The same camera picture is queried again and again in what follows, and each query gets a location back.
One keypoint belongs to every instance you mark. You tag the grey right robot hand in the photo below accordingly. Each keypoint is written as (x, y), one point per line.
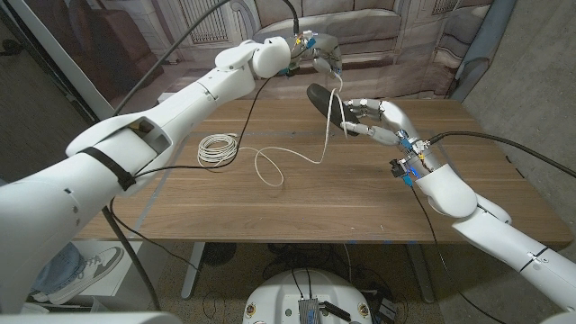
(398, 119)

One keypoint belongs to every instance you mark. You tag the grey finned electronics box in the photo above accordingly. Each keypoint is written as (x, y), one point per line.
(309, 311)

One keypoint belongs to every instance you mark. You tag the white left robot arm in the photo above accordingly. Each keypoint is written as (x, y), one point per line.
(112, 166)

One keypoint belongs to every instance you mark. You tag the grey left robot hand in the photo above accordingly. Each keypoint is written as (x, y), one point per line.
(321, 49)

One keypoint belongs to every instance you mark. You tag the black glasses case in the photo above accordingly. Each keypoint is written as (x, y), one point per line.
(321, 101)

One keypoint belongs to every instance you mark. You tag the grey and white sneaker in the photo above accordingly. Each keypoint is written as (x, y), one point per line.
(96, 265)

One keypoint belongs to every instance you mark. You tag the printed sofa room backdrop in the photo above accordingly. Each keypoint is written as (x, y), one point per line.
(382, 45)

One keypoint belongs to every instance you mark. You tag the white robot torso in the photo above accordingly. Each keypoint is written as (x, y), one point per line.
(279, 297)

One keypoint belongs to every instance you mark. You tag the grey rolled backdrop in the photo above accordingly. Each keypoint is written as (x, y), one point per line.
(483, 45)

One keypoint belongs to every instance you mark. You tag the person in blue jeans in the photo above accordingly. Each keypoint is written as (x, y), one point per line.
(58, 270)

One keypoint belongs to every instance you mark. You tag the white leaning board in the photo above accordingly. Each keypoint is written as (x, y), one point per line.
(58, 45)

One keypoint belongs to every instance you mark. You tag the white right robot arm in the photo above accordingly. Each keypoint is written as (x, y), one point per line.
(495, 234)

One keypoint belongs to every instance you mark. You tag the white table leg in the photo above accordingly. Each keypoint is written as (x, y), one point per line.
(423, 279)
(193, 270)

